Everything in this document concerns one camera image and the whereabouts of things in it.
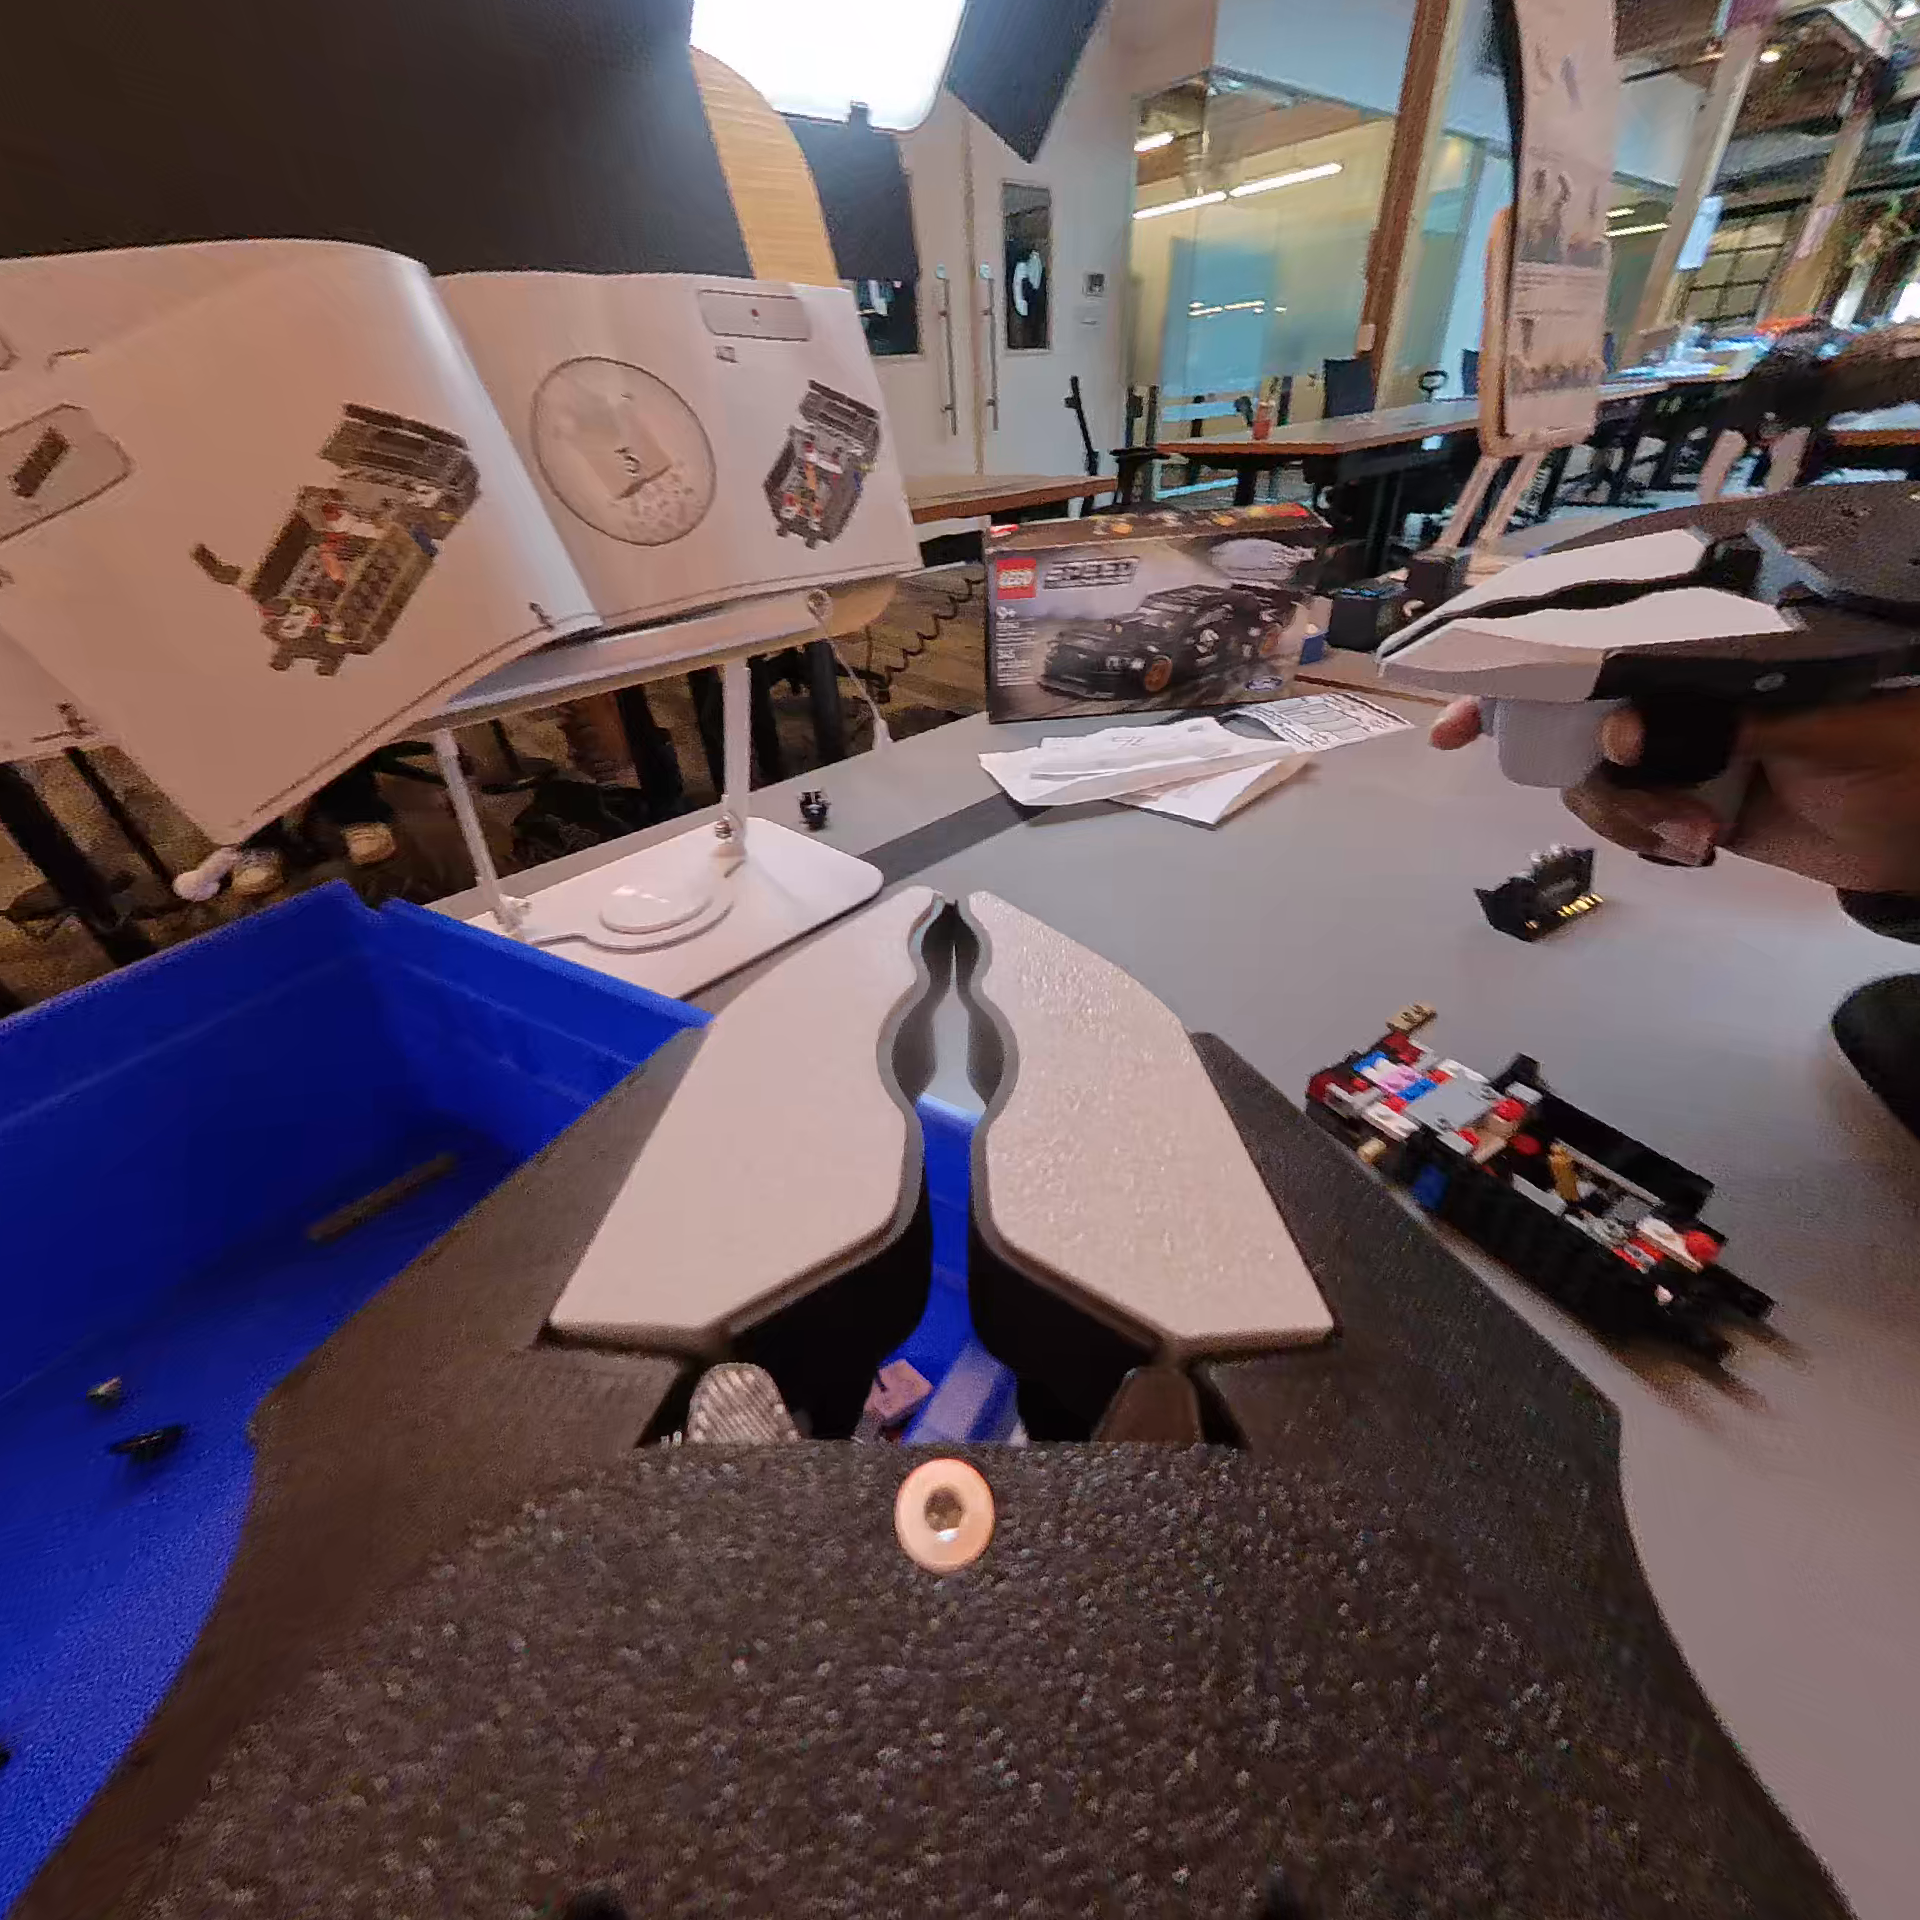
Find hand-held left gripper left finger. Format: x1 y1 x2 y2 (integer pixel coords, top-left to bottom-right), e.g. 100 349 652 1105
553 884 957 1436

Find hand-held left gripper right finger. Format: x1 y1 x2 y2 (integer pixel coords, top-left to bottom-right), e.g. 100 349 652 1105
961 893 1337 1436

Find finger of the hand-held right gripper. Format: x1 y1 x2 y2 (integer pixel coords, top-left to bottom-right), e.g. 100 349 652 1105
1372 526 1715 670
1455 586 1805 790

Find small lego bricks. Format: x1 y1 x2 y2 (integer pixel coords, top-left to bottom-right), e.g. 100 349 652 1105
77 1140 945 1486

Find partly built lego car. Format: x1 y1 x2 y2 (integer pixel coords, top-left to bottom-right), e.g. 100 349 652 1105
1306 1008 1777 1366

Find white paper bags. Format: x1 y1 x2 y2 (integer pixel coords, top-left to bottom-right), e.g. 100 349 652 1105
981 713 1311 832

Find blue plastic bin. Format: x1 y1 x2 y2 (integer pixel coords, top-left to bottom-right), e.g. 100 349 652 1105
0 884 1028 1920

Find instruction booklet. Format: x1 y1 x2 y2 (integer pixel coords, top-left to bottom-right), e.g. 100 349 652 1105
0 243 922 850

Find black lego assembly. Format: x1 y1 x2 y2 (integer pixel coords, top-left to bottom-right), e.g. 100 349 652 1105
1476 846 1603 943

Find lego set box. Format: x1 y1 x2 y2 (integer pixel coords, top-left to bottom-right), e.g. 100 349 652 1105
984 504 1337 728

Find person's right hand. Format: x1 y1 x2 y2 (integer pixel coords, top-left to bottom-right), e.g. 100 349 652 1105
1434 691 1920 903

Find long wooden table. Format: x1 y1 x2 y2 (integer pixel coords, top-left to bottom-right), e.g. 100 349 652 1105
1154 375 1684 578

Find printed white sheet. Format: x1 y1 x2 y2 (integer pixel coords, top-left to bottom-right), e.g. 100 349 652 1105
1232 691 1415 751

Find white book stand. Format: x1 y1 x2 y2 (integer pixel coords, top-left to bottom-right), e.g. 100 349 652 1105
420 586 888 1003

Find poster on wooden easel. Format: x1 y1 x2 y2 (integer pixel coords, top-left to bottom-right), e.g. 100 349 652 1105
1478 0 1627 547

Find black partition panel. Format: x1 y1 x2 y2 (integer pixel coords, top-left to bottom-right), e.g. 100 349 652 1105
0 0 757 281

